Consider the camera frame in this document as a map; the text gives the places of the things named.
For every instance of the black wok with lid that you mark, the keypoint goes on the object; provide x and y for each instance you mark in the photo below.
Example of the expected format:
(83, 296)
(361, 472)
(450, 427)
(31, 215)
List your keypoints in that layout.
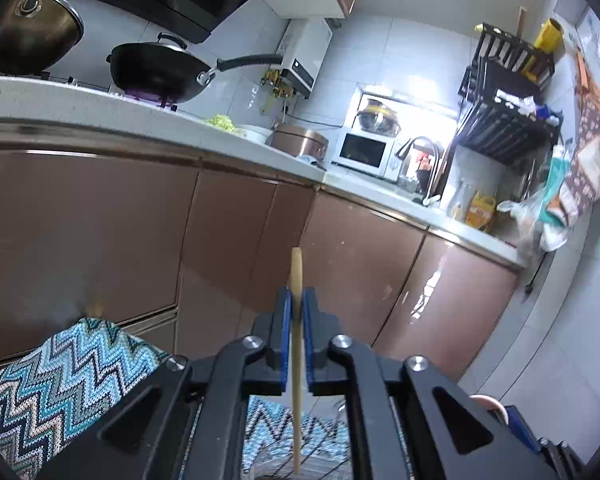
(164, 71)

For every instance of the white bowl on counter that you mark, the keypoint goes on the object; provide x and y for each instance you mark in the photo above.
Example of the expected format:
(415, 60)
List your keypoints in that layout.
(254, 134)

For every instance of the bamboo chopstick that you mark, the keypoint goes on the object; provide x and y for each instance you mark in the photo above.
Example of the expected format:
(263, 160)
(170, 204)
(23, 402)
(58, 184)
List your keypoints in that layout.
(295, 286)

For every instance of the steel pot above microwave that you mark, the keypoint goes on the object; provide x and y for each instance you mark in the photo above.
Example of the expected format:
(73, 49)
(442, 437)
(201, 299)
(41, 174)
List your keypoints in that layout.
(378, 118)

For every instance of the white gas water heater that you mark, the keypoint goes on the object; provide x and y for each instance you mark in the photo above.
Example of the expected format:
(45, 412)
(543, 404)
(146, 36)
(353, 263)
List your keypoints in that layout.
(303, 48)

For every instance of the brass wok with handle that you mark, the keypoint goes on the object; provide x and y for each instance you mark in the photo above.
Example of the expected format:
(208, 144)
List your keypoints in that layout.
(36, 34)

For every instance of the kitchen sink faucet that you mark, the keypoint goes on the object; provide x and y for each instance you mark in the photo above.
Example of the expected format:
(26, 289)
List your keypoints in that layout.
(427, 167)

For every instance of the white microwave oven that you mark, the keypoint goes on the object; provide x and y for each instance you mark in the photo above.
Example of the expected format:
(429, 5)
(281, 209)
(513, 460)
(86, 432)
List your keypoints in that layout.
(369, 153)

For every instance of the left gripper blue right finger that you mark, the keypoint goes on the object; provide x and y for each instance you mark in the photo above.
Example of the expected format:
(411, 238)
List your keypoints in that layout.
(316, 341)

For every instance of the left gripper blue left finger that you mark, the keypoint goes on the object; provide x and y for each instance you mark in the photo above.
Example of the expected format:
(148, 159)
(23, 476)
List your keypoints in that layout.
(281, 336)

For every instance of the yellow roll on rack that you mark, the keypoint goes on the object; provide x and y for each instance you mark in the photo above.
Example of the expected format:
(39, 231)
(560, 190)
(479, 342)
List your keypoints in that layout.
(549, 36)

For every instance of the plate of green vegetables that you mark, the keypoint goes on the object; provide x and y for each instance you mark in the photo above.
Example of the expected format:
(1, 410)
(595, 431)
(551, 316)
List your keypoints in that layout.
(224, 123)

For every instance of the brown patterned hanging apron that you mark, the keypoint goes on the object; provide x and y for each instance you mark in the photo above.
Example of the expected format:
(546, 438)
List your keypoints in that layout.
(581, 187)

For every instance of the black wall dish rack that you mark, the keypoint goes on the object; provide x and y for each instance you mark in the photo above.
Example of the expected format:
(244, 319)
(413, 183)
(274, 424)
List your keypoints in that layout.
(502, 113)

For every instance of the copper rice cooker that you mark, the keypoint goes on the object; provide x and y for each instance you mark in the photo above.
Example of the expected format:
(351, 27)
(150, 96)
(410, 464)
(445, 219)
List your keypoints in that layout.
(304, 144)

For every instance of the lower copper cabinets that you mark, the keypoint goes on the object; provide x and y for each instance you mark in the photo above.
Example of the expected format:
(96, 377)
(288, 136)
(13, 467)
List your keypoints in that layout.
(185, 249)

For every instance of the zigzag patterned table mat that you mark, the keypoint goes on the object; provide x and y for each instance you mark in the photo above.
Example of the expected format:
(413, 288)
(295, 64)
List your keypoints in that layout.
(94, 402)

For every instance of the trash bin with liner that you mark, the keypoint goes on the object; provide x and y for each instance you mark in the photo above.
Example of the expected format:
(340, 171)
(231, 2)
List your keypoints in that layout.
(492, 406)

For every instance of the orange detergent bottle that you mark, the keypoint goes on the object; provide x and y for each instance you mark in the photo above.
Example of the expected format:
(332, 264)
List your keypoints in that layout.
(480, 211)

